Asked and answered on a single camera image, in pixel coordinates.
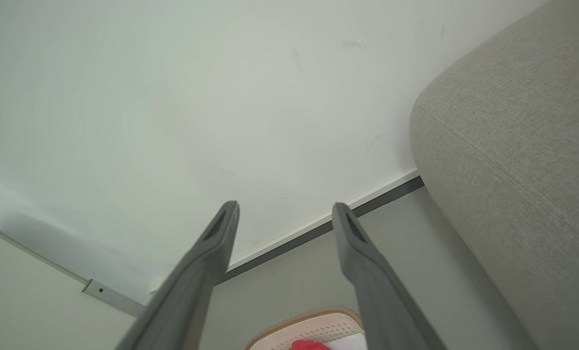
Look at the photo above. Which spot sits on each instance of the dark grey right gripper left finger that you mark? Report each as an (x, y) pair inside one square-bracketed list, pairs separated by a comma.
[(192, 291)]

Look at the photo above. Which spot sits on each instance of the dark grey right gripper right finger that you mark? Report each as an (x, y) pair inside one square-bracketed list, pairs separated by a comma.
[(382, 301)]

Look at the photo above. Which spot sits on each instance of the red and white striped jersey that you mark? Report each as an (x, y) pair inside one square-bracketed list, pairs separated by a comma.
[(309, 345)]

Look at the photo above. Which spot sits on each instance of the white basket with wooden rim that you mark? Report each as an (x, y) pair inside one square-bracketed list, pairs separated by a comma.
[(314, 328)]

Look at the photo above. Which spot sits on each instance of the grey fabric sofa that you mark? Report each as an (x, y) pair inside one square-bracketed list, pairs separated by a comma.
[(513, 170)]

